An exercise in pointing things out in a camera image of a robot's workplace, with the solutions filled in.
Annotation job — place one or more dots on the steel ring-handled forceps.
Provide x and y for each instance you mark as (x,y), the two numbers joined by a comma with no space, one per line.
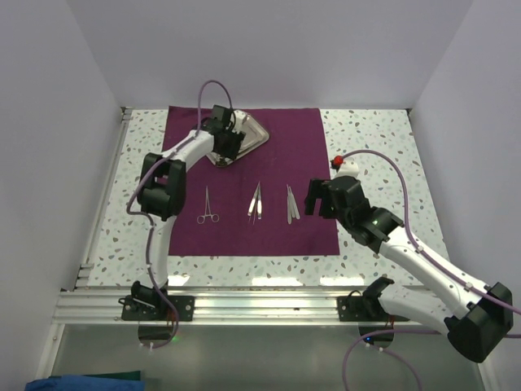
(207,215)

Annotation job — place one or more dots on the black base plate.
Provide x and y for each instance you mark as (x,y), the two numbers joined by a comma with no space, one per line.
(356,308)
(181,308)

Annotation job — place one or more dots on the broad steel tweezers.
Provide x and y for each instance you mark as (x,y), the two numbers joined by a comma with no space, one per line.
(255,198)
(259,207)

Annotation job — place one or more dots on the aluminium rail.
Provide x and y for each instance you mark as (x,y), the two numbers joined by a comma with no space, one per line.
(86,266)
(279,306)

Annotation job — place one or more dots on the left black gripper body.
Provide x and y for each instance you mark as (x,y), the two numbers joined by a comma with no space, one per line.
(231,144)

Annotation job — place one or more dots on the thin pointed steel tweezers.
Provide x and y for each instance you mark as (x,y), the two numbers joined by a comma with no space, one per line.
(252,218)

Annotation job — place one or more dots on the purple surgical cloth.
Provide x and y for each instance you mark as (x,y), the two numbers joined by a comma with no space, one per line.
(294,154)

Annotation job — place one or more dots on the steel instrument tray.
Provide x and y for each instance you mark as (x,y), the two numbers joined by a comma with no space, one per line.
(255,136)

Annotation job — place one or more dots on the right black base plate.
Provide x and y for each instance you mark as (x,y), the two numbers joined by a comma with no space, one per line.
(356,308)

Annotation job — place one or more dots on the aluminium front rail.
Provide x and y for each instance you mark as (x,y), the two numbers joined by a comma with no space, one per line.
(279,306)

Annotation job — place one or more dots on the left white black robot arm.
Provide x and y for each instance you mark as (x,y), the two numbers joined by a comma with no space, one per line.
(161,196)

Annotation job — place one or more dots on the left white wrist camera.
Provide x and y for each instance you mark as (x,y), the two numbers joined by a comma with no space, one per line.
(240,118)

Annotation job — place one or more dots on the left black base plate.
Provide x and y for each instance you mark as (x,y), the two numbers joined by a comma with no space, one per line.
(181,308)

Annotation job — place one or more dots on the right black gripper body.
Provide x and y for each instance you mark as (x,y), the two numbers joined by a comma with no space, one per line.
(340,215)

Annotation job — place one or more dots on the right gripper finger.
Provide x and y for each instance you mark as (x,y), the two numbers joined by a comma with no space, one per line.
(325,210)
(316,189)

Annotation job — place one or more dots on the blue cloth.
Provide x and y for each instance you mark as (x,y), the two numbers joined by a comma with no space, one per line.
(77,383)

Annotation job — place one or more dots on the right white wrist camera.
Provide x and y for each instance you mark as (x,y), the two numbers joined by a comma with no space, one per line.
(344,167)

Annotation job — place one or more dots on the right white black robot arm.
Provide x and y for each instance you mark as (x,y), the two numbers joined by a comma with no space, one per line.
(474,316)

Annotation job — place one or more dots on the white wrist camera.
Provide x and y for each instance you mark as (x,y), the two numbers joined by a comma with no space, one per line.
(344,167)
(240,118)

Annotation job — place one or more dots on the aluminium left side rail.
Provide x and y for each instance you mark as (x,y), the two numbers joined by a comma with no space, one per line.
(86,266)

